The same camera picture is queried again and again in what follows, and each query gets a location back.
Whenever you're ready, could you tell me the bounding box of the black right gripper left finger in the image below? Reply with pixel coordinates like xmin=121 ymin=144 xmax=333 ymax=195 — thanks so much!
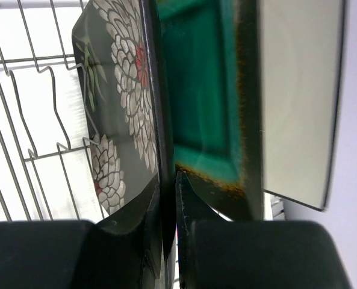
xmin=97 ymin=177 xmax=162 ymax=279

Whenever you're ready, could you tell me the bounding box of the teal green square plate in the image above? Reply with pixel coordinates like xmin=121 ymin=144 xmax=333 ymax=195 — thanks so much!
xmin=157 ymin=1 xmax=264 ymax=220

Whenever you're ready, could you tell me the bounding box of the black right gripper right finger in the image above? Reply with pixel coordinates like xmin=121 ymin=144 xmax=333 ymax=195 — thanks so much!
xmin=175 ymin=171 xmax=235 ymax=288

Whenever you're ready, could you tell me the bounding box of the white round plate black rim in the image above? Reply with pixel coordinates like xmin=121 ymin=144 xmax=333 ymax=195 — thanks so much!
xmin=259 ymin=1 xmax=347 ymax=211

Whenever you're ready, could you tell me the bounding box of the grey wire dish rack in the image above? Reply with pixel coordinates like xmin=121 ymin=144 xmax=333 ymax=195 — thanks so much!
xmin=0 ymin=1 xmax=105 ymax=223

